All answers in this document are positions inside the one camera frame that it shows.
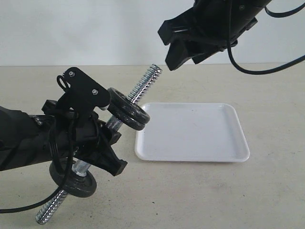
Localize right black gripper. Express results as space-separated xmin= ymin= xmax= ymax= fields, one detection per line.
xmin=158 ymin=2 xmax=259 ymax=71

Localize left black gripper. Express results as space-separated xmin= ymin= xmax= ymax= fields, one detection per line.
xmin=72 ymin=114 xmax=128 ymax=176

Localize chrome collar nut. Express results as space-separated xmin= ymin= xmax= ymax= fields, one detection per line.
xmin=72 ymin=160 xmax=91 ymax=177

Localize chrome threaded dumbbell bar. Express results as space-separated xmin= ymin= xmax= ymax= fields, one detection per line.
xmin=35 ymin=64 xmax=162 ymax=225

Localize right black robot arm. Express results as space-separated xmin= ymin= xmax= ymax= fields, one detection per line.
xmin=158 ymin=0 xmax=269 ymax=71

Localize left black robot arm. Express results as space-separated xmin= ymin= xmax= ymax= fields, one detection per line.
xmin=0 ymin=107 xmax=127 ymax=176

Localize white rectangular plastic tray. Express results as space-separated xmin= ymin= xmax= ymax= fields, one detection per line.
xmin=134 ymin=102 xmax=250 ymax=163

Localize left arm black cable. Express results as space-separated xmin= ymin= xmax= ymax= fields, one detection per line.
xmin=0 ymin=114 xmax=81 ymax=213

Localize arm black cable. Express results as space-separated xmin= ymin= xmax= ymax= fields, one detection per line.
xmin=226 ymin=0 xmax=305 ymax=75
xmin=0 ymin=114 xmax=81 ymax=213

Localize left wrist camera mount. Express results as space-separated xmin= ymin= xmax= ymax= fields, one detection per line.
xmin=42 ymin=67 xmax=111 ymax=117

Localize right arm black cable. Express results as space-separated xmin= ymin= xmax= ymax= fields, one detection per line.
xmin=226 ymin=0 xmax=305 ymax=75

